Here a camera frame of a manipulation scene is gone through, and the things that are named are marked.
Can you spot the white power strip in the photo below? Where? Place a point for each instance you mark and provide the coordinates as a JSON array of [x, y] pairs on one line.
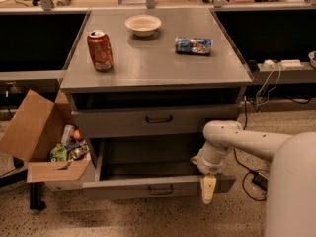
[[284, 65]]

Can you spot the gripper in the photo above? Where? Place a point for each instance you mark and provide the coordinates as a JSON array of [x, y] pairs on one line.
[[207, 166]]

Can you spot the grey drawer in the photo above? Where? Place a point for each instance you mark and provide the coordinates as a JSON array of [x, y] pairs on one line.
[[127, 122], [146, 167]]

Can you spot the green snack bag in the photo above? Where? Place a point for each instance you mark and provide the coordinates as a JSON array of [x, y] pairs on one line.
[[58, 153]]

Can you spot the grey drawer cabinet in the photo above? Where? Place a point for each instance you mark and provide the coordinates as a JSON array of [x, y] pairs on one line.
[[148, 72]]

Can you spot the black stand foot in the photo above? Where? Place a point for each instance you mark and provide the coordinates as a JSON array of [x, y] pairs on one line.
[[36, 202]]

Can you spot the orange fruit in box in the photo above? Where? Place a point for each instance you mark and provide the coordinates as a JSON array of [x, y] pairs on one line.
[[77, 136]]

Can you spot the red soda can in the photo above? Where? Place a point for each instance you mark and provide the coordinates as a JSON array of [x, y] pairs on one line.
[[100, 50]]

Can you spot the white bowl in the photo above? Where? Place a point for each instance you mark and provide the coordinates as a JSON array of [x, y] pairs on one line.
[[143, 25]]

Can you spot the grey top drawer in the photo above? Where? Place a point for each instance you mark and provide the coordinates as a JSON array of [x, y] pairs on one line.
[[127, 122]]

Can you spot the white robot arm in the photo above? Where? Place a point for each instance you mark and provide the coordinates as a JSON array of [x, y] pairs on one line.
[[291, 195]]

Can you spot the black power adapter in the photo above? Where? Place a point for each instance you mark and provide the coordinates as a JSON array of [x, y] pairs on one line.
[[260, 180]]

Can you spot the cardboard box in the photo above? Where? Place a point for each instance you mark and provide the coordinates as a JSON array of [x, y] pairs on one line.
[[34, 130]]

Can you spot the crushed silver can in box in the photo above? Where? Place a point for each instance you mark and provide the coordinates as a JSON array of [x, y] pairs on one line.
[[78, 153]]

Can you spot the crushed blue can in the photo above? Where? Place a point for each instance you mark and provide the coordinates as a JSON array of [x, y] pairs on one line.
[[196, 46]]

